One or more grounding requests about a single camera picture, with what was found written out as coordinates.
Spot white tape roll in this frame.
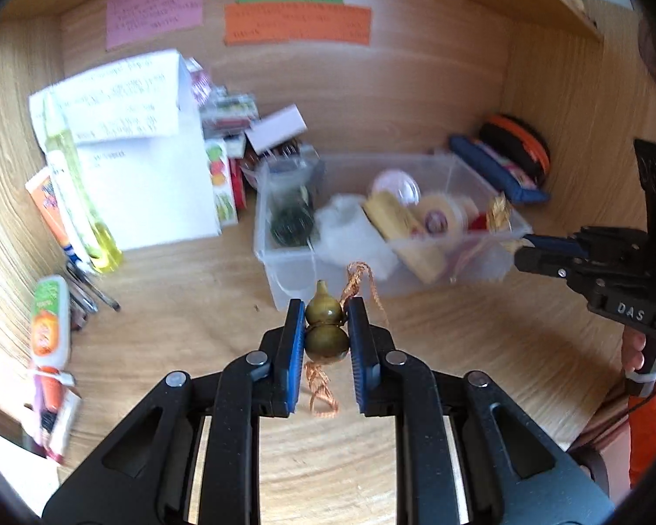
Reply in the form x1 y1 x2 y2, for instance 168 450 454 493
418 192 474 237

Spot person's right hand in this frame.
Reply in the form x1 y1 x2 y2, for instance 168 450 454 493
621 328 650 377

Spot pink paper note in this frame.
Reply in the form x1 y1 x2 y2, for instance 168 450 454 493
105 0 206 51

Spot wooden desktop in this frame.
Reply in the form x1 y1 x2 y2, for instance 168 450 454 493
0 186 629 525

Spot yellow-green clear bottle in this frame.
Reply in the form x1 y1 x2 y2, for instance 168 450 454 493
42 93 124 273

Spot black cable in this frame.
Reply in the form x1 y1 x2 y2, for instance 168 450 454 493
571 394 647 449

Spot white and orange tube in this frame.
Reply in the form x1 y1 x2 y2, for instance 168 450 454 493
30 275 73 413

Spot gourd pendant with orange cord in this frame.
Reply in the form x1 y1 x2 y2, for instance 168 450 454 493
303 262 389 417

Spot black and orange case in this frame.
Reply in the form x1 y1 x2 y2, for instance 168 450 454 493
478 114 551 187

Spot white plastic bag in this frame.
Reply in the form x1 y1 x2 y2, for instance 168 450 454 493
314 194 400 280

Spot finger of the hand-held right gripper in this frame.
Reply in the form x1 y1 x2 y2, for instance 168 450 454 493
523 227 651 263
514 248 643 288

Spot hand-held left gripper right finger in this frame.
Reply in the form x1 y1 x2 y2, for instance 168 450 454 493
349 300 616 525

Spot orange paper note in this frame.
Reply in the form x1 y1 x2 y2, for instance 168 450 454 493
223 3 373 47

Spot clear plastic storage box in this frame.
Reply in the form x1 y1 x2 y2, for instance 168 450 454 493
253 152 532 312

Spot red and gold charm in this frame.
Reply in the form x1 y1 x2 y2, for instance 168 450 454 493
466 194 515 233

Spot white card box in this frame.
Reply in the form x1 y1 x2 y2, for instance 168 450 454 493
245 104 307 155

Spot blue pencil case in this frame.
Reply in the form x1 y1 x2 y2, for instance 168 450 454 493
449 134 550 206

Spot white paper sheets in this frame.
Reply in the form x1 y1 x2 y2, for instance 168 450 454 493
29 49 222 252

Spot fruit-print box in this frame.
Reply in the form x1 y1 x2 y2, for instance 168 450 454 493
204 139 240 228

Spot small printed packet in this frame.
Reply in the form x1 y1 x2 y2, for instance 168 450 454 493
22 388 83 463

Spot red small box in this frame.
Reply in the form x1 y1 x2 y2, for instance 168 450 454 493
230 156 250 212

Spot pile of small packets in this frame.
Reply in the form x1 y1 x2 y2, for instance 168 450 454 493
199 84 258 139

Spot person's right forearm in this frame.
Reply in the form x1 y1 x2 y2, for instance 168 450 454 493
626 372 656 490

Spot tan wooden item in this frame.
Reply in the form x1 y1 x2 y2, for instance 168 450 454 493
363 191 423 240

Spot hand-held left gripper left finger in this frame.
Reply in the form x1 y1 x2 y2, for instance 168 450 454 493
42 300 307 525

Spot bundle of pens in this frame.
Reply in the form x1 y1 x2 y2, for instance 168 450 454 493
63 259 122 312

